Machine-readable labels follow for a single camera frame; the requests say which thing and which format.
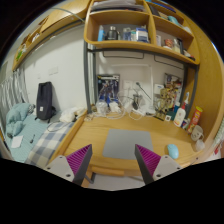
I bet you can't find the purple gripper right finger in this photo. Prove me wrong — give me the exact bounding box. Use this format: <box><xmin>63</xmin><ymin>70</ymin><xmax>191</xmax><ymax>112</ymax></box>
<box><xmin>135</xmin><ymin>144</ymin><xmax>161</xmax><ymax>184</ymax></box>

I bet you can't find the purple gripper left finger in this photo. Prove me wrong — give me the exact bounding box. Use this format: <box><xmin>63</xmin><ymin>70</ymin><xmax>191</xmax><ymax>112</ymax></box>
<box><xmin>66</xmin><ymin>144</ymin><xmax>92</xmax><ymax>186</ymax></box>

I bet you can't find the light blue computer mouse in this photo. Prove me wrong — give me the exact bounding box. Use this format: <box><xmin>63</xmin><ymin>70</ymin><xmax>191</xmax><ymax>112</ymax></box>
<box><xmin>167</xmin><ymin>144</ymin><xmax>179</xmax><ymax>159</ymax></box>

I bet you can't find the grey mouse pad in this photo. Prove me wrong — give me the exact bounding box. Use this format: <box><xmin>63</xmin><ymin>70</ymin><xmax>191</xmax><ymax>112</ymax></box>
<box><xmin>103</xmin><ymin>129</ymin><xmax>153</xmax><ymax>160</ymax></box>

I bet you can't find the white plastic bag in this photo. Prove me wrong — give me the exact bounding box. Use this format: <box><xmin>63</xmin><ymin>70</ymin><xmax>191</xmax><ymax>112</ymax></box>
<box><xmin>59</xmin><ymin>107</ymin><xmax>85</xmax><ymax>123</ymax></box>

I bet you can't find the white lotion bottle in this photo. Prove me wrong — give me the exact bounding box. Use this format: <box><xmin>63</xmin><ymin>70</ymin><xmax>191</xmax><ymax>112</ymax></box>
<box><xmin>173</xmin><ymin>93</ymin><xmax>189</xmax><ymax>127</ymax></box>

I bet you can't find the white mug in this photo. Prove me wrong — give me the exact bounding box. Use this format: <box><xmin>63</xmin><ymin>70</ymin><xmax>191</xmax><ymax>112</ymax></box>
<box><xmin>191</xmin><ymin>125</ymin><xmax>204</xmax><ymax>141</ymax></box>

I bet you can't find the gold robot figure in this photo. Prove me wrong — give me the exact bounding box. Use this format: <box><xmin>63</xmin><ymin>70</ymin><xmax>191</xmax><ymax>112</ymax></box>
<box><xmin>155</xmin><ymin>81</ymin><xmax>181</xmax><ymax>121</ymax></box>

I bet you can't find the black backpack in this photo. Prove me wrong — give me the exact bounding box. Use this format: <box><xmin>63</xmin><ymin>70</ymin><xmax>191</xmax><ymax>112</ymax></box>
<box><xmin>36</xmin><ymin>82</ymin><xmax>56</xmax><ymax>121</ymax></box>

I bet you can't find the red yellow snack can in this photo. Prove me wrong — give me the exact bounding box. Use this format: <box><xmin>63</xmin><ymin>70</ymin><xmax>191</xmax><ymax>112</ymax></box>
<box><xmin>187</xmin><ymin>106</ymin><xmax>203</xmax><ymax>134</ymax></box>

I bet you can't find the white paper on bed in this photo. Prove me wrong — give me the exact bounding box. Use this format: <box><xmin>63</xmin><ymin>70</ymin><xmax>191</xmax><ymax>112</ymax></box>
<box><xmin>11</xmin><ymin>136</ymin><xmax>23</xmax><ymax>148</ymax></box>

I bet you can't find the teal pillow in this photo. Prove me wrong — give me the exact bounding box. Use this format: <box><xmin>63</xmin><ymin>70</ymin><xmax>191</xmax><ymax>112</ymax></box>
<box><xmin>6</xmin><ymin>103</ymin><xmax>35</xmax><ymax>137</ymax></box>

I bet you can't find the blue robot model box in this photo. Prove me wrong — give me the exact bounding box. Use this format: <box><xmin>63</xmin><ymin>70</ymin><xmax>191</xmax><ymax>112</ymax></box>
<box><xmin>97</xmin><ymin>74</ymin><xmax>120</xmax><ymax>104</ymax></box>

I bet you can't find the blue bottle on shelf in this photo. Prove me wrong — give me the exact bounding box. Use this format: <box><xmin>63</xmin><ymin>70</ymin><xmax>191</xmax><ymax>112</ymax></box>
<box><xmin>98</xmin><ymin>25</ymin><xmax>104</xmax><ymax>41</ymax></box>

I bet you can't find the black thermos flask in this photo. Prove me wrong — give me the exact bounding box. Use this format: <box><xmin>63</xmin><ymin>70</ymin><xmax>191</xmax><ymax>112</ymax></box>
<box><xmin>107</xmin><ymin>26</ymin><xmax>118</xmax><ymax>40</ymax></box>

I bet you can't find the wooden shelf unit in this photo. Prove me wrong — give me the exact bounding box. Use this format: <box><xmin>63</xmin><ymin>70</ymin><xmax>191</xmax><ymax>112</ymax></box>
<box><xmin>84</xmin><ymin>0</ymin><xmax>200</xmax><ymax>65</ymax></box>

